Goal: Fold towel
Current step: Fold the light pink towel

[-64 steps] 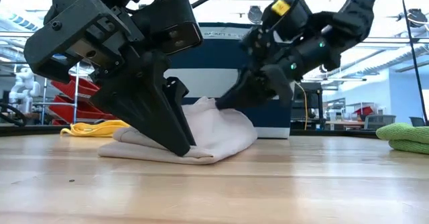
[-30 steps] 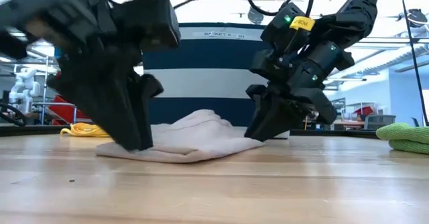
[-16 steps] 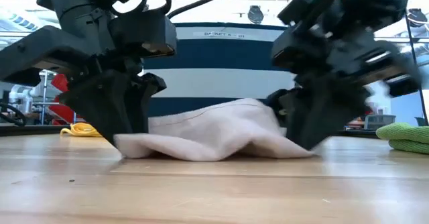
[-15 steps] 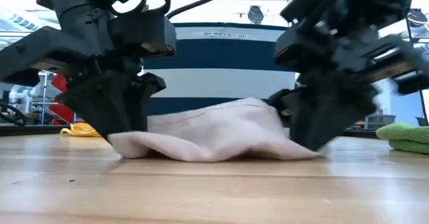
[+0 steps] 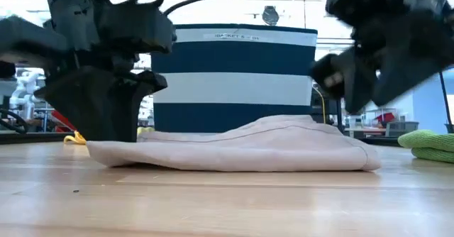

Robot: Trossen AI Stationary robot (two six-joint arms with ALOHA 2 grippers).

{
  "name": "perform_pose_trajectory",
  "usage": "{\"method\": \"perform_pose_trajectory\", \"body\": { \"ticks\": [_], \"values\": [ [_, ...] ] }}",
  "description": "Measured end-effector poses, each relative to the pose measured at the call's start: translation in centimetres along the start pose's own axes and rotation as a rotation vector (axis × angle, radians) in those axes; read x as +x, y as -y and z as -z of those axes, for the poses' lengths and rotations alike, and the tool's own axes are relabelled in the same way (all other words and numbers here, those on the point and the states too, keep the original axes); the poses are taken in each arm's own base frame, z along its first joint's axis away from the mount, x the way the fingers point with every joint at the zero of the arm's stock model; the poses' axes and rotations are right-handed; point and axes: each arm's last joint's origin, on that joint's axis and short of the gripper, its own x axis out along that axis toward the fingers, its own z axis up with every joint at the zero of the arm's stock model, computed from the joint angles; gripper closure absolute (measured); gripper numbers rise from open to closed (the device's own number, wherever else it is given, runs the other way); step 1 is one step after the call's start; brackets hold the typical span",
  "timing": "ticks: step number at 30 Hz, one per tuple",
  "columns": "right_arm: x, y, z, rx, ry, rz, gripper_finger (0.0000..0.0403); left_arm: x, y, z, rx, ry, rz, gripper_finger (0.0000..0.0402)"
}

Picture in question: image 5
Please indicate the red box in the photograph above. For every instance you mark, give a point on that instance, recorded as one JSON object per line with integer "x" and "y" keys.
{"x": 386, "y": 117}

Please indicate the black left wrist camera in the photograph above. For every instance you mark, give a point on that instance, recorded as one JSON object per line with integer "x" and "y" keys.
{"x": 138, "y": 27}

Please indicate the thin black pole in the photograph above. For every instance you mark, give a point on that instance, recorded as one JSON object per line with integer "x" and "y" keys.
{"x": 445, "y": 102}

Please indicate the large red plastic bin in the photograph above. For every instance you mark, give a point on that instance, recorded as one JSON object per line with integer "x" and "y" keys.
{"x": 62, "y": 121}

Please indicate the green microfibre towel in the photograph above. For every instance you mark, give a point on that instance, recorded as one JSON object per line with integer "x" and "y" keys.
{"x": 429, "y": 141}

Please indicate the yellow microfibre towel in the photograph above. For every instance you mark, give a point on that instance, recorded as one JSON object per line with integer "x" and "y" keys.
{"x": 76, "y": 138}

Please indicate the black vertical post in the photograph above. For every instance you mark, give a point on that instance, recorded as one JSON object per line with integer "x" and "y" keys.
{"x": 339, "y": 116}

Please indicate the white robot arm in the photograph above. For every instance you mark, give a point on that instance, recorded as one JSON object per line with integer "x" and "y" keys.
{"x": 26, "y": 88}

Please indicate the grey round ceiling device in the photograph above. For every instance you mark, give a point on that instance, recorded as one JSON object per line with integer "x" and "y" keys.
{"x": 270, "y": 16}

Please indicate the tan cloth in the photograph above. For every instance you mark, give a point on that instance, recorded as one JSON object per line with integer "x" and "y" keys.
{"x": 248, "y": 148}

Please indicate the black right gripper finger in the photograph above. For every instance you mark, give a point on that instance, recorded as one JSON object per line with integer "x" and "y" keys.
{"x": 408, "y": 74}
{"x": 347, "y": 77}

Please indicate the grey bin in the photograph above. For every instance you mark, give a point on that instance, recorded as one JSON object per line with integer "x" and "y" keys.
{"x": 401, "y": 127}

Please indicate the navy white striped fabric basket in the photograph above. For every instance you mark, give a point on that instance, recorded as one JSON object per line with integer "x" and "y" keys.
{"x": 234, "y": 84}

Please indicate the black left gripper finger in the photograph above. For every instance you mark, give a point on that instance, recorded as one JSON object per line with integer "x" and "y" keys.
{"x": 81, "y": 102}
{"x": 127, "y": 98}

